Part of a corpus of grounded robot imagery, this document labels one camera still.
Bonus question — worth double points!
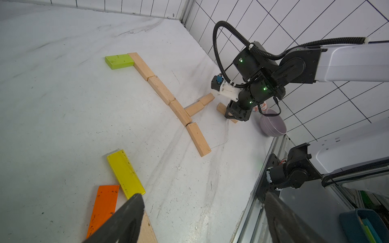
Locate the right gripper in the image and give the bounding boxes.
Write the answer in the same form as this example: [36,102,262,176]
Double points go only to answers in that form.
[224,79,286,122]

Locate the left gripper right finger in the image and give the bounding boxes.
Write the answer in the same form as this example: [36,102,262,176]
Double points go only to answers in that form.
[264,192,326,243]

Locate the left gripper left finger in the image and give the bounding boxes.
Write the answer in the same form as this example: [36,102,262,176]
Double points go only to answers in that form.
[84,193,144,243]

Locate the natural block diagonal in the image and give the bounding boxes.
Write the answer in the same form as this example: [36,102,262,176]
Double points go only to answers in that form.
[128,53,155,81]
[186,123,211,157]
[216,102,238,124]

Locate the natural block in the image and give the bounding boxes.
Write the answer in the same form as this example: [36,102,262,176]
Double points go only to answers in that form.
[169,100,192,127]
[199,93,215,106]
[184,101,205,117]
[137,211,158,243]
[148,76,175,105]

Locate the lime green block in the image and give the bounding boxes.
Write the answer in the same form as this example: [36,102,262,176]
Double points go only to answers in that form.
[104,54,134,70]

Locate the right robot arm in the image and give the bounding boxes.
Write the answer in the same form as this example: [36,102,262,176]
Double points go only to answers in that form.
[211,21,389,202]

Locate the patterned red blue plate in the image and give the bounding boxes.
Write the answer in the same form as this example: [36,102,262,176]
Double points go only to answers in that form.
[252,102,267,112]

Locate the natural block beside orange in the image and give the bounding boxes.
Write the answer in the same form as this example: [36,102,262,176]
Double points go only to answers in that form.
[137,211,158,243]

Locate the orange block upper diagonal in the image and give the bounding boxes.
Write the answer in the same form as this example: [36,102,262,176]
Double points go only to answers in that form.
[86,185,120,238]

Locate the lilac bowl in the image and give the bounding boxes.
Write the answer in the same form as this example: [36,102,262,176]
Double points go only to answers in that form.
[259,115,287,137]

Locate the yellow-green block upper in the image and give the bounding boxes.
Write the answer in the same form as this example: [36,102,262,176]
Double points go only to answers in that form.
[106,150,146,199]

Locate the teal storage bin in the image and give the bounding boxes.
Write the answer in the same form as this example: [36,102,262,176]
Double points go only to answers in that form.
[339,209,389,243]

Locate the aluminium mounting rail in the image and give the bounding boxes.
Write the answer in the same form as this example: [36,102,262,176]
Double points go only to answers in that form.
[230,135,289,243]

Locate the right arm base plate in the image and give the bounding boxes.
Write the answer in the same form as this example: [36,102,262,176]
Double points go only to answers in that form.
[255,153,280,203]

